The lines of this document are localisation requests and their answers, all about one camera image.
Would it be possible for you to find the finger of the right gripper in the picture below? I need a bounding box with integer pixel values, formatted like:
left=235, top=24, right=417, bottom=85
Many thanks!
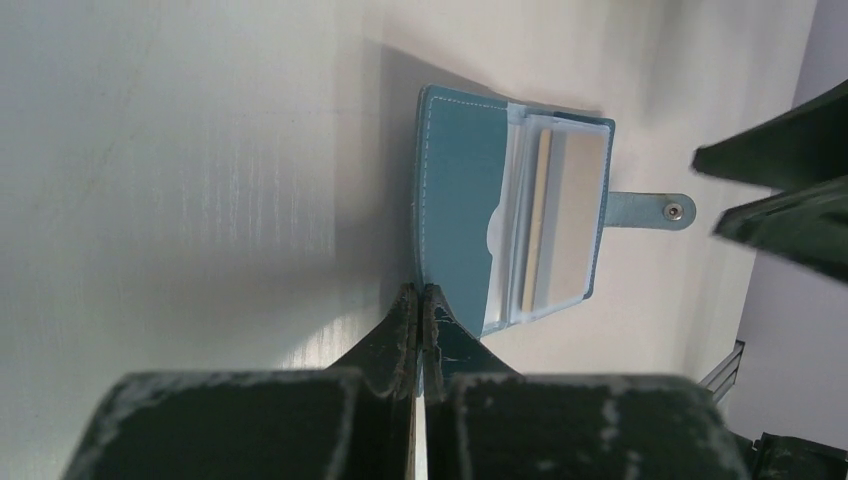
left=692, top=82, right=847, bottom=191
left=713, top=176, right=847, bottom=283

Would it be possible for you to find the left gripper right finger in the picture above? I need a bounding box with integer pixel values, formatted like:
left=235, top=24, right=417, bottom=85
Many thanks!
left=422, top=285, right=746, bottom=479

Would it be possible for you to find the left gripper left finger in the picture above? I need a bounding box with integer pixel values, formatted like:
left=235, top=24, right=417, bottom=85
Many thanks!
left=64, top=284, right=419, bottom=479

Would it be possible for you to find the gold credit card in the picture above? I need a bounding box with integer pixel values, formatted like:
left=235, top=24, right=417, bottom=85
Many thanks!
left=520, top=129, right=607, bottom=316

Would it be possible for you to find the blue leather card holder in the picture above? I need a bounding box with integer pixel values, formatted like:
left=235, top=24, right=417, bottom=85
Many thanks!
left=413, top=85, right=697, bottom=337

